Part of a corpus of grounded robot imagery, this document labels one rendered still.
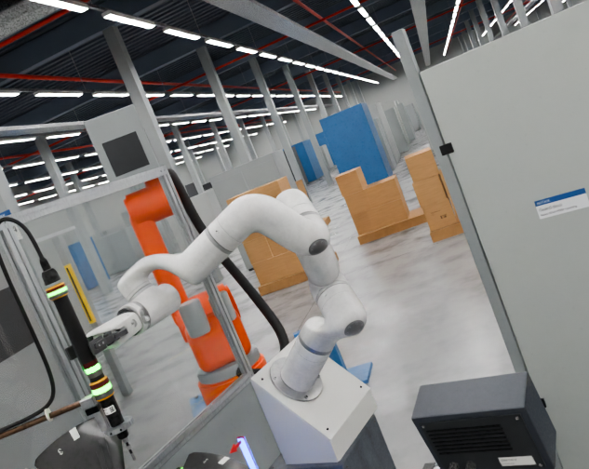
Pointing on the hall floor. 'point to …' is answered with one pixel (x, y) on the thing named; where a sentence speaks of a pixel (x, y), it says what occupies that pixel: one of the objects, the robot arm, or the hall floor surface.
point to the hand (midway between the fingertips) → (83, 349)
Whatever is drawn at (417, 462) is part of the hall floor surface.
